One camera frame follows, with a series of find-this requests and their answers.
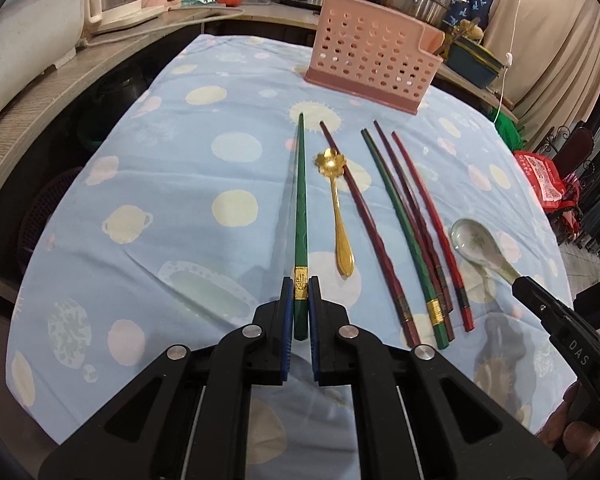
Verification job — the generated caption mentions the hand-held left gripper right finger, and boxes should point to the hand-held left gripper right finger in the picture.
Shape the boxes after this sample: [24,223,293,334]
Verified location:
[306,275,567,480]

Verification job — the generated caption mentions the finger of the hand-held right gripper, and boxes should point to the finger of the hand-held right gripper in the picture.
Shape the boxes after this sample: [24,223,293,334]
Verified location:
[517,297,600,413]
[512,275,600,346]

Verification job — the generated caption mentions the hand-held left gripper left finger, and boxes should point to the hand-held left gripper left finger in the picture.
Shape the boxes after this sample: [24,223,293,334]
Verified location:
[37,276,296,480]

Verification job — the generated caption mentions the bright red chopstick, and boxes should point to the bright red chopstick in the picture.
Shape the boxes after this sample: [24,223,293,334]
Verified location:
[391,131,475,333]

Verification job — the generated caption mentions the white ceramic soup spoon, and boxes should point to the white ceramic soup spoon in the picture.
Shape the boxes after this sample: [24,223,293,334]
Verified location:
[450,218,523,286]

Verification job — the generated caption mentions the gold flower-shaped spoon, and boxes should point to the gold flower-shaped spoon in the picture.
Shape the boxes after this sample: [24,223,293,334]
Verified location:
[314,149,357,278]

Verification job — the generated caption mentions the green chopstick with gold band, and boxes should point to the green chopstick with gold band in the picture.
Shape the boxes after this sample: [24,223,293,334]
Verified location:
[290,112,312,342]
[361,129,454,350]

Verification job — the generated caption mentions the dark red chopstick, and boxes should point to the dark red chopstick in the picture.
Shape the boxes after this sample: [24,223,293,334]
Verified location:
[319,121,421,349]
[374,120,454,314]

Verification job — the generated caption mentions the pink perforated utensil holder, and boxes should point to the pink perforated utensil holder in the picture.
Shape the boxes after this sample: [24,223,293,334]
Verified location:
[304,0,446,115]

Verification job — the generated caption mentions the person's right hand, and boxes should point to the person's right hand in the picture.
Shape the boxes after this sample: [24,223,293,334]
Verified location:
[540,382,600,461]

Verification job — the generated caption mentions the red plastic bag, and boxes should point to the red plastic bag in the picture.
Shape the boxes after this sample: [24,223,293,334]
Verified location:
[512,150,581,213]

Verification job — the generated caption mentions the green cloth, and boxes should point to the green cloth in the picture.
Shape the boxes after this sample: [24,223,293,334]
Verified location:
[495,110,525,153]

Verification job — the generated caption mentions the blue planet-print tablecloth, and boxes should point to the blue planet-print tablecloth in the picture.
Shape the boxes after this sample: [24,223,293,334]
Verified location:
[5,35,576,480]

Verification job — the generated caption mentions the teal lunch box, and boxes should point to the teal lunch box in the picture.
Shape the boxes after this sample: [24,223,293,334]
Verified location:
[447,37,508,88]

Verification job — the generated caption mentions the beige curtain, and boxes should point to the beige curtain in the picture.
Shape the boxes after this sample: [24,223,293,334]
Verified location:
[480,0,600,136]

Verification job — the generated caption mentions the tan loofah sponge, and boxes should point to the tan loofah sponge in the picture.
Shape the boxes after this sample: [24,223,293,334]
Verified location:
[459,17,483,41]

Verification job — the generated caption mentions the green basin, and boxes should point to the green basin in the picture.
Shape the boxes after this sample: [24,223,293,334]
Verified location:
[77,105,127,152]

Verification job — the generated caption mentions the black kettle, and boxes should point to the black kettle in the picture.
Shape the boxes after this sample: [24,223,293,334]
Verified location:
[95,66,151,107]

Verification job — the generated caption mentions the wood-grain counter shelf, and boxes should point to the wood-grain counter shelf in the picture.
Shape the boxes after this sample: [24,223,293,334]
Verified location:
[0,2,521,171]

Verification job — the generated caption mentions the white plastic dish tub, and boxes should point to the white plastic dish tub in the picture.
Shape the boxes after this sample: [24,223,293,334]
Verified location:
[0,0,103,133]

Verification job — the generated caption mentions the white cable with switch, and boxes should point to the white cable with switch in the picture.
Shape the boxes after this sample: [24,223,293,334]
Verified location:
[494,0,525,126]

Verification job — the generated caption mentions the white kettle power cord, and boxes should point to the white kettle power cord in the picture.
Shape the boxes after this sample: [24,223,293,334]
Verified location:
[77,6,246,50]

